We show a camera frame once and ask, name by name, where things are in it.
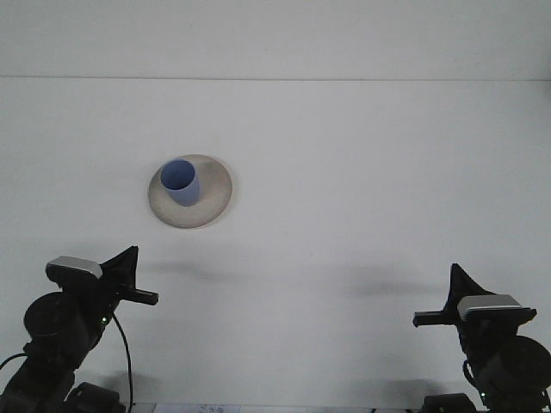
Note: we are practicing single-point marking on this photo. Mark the pale round plate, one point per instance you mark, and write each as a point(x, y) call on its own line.
point(213, 202)

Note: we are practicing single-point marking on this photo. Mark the pale blue cup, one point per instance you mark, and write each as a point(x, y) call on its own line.
point(183, 189)

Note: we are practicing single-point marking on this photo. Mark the white printed paper sheet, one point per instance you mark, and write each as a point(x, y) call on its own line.
point(193, 408)

